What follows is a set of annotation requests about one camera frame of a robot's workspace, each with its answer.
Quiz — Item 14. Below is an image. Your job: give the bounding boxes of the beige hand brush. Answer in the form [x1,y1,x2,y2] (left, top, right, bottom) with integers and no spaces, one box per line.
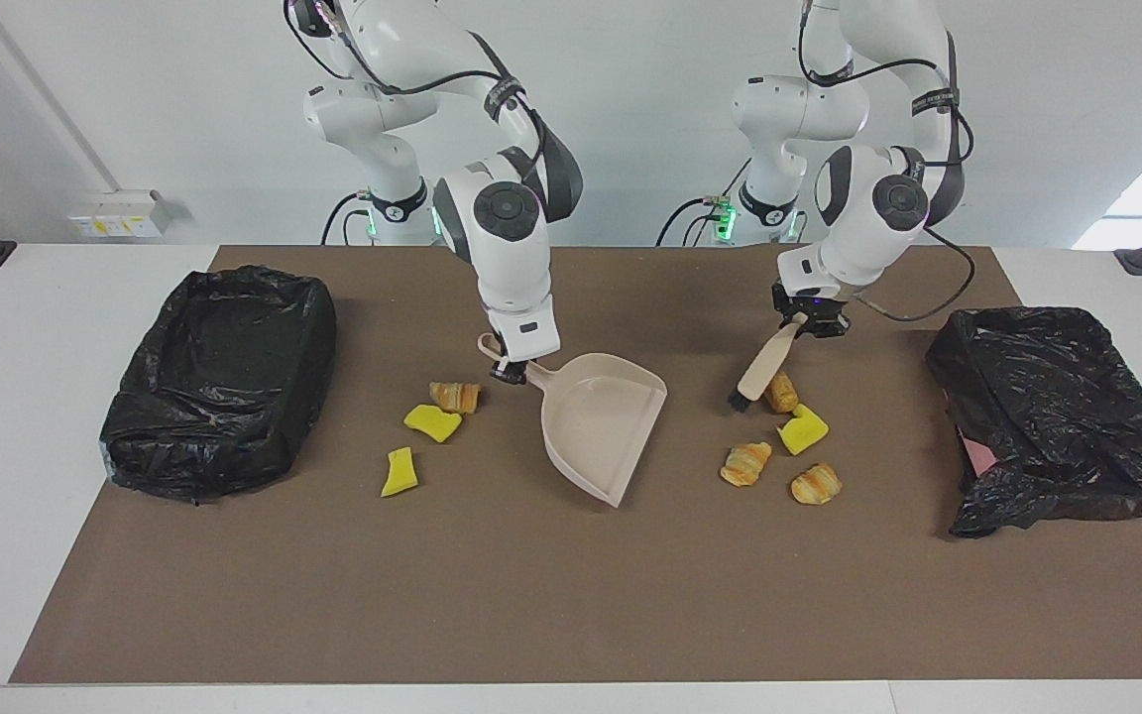
[727,312,810,414]

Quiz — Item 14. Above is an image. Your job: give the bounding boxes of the toy croissant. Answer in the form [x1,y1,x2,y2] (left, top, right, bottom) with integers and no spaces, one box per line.
[790,462,844,506]
[720,441,773,488]
[429,382,484,416]

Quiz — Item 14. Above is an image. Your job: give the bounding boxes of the yellow sponge piece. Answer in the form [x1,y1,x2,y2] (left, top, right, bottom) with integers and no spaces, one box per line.
[403,404,464,444]
[380,446,420,498]
[777,403,829,457]

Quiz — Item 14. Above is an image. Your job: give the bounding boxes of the beige plastic dustpan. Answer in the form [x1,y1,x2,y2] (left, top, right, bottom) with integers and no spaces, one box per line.
[477,333,669,510]

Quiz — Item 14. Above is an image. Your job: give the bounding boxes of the pink plastic bin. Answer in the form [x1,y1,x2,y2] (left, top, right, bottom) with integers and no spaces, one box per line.
[958,426,996,477]

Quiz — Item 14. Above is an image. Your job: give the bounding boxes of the crumpled black trash bag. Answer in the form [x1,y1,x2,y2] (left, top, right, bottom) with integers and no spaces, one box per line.
[925,305,1142,539]

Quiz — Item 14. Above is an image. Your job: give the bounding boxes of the open bin with black liner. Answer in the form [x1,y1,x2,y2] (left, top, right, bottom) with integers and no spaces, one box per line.
[98,264,339,505]

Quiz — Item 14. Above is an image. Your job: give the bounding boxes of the brown table mat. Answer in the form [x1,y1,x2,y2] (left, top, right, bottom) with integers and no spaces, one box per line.
[9,245,1142,685]

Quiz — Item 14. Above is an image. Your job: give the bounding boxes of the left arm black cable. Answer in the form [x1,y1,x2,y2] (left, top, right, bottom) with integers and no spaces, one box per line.
[797,0,978,324]

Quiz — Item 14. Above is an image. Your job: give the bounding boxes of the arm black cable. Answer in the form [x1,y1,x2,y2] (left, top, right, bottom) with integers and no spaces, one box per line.
[284,0,572,199]
[797,0,978,324]

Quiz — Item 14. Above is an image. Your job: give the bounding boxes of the black base cable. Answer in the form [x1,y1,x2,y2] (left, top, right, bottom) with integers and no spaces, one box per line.
[655,157,752,247]
[321,191,374,246]

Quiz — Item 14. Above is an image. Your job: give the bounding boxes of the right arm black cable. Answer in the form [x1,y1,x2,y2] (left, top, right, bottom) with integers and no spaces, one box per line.
[284,0,572,199]

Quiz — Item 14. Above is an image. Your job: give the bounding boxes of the white wall socket box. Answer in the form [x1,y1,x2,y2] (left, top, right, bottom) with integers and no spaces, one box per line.
[68,190,172,239]

